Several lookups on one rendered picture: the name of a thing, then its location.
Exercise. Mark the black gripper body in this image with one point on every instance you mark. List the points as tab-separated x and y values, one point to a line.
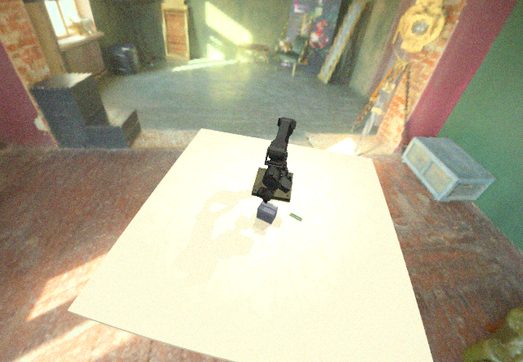
267	193

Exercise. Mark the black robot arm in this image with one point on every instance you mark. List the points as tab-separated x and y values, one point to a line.
278	155

